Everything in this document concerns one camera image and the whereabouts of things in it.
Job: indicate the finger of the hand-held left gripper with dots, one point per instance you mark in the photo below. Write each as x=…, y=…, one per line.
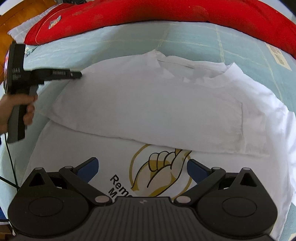
x=60, y=74

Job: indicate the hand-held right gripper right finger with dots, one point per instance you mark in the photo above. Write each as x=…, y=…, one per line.
x=197, y=170

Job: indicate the red quilt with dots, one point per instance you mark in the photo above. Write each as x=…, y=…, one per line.
x=161, y=11

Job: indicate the grey checked pillow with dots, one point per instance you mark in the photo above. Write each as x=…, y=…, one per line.
x=20, y=30

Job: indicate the wooden headboard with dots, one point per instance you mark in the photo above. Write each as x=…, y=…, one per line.
x=13, y=18

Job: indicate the white printed t-shirt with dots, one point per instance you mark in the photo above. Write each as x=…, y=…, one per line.
x=150, y=104

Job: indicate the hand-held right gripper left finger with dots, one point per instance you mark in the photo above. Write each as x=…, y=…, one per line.
x=89, y=169

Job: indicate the person's left hand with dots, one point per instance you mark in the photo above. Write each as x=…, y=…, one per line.
x=7, y=109

